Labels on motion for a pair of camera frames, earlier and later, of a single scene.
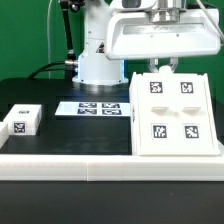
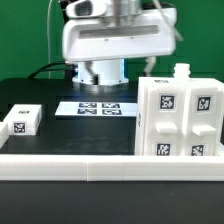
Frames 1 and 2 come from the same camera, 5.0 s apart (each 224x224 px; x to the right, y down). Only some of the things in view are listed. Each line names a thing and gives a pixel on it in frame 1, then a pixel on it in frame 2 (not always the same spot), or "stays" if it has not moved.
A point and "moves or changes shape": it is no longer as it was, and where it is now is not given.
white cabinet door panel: (192, 124) moves or changes shape
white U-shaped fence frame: (106, 167) stays
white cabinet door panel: (157, 113) moves or changes shape
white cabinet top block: (23, 119) stays
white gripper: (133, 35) → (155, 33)
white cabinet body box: (172, 115) moves or changes shape
